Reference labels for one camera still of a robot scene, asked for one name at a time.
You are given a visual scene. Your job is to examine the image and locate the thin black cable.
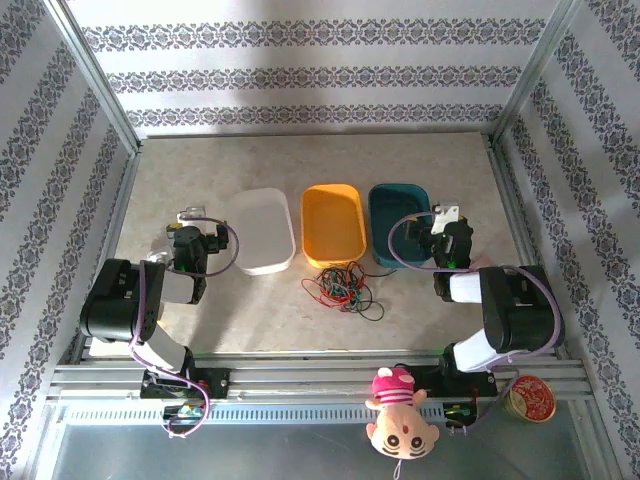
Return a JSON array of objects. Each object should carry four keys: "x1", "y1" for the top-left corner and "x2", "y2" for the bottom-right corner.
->
[{"x1": 319, "y1": 262, "x2": 399, "y2": 323}]

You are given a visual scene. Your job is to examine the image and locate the thin teal cable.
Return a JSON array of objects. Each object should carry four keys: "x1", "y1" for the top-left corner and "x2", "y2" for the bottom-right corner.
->
[{"x1": 329, "y1": 279, "x2": 364, "y2": 304}]

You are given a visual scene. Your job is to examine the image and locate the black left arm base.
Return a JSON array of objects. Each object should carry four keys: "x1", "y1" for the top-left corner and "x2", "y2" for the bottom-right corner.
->
[{"x1": 139, "y1": 367, "x2": 232, "y2": 401}]

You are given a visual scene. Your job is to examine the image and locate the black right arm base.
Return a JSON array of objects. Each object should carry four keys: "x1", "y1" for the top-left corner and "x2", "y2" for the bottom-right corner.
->
[{"x1": 394, "y1": 363, "x2": 499, "y2": 401}]

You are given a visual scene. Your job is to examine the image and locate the teal plastic tray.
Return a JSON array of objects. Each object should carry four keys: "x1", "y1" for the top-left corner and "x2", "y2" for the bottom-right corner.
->
[{"x1": 367, "y1": 183, "x2": 433, "y2": 269}]

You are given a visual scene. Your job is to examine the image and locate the white plastic tray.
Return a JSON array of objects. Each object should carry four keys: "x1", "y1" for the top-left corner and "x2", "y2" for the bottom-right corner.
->
[{"x1": 227, "y1": 187, "x2": 296, "y2": 277}]

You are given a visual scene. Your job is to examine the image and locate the orange plastic tray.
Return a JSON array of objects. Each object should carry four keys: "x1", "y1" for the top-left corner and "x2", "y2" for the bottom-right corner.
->
[{"x1": 300, "y1": 183, "x2": 369, "y2": 269}]

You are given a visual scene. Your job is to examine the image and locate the red round tin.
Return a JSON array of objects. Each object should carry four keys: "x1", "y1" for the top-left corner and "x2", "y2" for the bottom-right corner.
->
[{"x1": 501, "y1": 374, "x2": 558, "y2": 424}]

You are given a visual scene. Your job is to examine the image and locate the pink plush doll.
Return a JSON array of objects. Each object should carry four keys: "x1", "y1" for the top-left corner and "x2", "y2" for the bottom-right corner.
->
[{"x1": 363, "y1": 366, "x2": 442, "y2": 479}]

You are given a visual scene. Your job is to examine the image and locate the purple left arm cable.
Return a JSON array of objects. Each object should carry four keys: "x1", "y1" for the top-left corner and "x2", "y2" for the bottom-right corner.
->
[{"x1": 128, "y1": 214, "x2": 242, "y2": 440}]

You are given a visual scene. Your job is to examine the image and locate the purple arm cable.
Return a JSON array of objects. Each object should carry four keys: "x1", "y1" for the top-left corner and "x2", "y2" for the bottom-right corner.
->
[
  {"x1": 128, "y1": 214, "x2": 242, "y2": 440},
  {"x1": 388, "y1": 212, "x2": 565, "y2": 435}
]

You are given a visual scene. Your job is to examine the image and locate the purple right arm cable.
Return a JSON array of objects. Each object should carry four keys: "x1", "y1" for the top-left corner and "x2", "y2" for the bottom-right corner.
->
[{"x1": 388, "y1": 212, "x2": 565, "y2": 435}]

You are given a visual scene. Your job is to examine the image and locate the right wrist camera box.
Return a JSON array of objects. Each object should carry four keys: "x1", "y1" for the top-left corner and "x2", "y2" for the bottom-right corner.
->
[{"x1": 430, "y1": 201, "x2": 462, "y2": 236}]

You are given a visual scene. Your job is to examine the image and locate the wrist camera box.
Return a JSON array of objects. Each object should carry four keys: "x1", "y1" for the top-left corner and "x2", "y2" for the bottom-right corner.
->
[
  {"x1": 430, "y1": 201, "x2": 462, "y2": 236},
  {"x1": 176, "y1": 203, "x2": 209, "y2": 225}
]

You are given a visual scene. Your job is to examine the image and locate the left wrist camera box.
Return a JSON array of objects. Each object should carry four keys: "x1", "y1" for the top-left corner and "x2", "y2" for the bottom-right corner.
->
[{"x1": 176, "y1": 203, "x2": 209, "y2": 225}]

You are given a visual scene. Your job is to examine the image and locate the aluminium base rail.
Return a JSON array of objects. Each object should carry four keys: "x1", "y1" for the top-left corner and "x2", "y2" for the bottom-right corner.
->
[{"x1": 47, "y1": 349, "x2": 587, "y2": 402}]

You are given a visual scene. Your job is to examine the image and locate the slotted grey cable duct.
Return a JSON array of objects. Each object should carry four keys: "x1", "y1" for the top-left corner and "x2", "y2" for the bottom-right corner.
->
[{"x1": 59, "y1": 402, "x2": 451, "y2": 426}]

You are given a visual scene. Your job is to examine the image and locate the aluminium frame post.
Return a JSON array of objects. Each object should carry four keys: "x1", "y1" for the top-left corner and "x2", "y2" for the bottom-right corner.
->
[
  {"x1": 43, "y1": 0, "x2": 145, "y2": 156},
  {"x1": 491, "y1": 0, "x2": 587, "y2": 146}
]

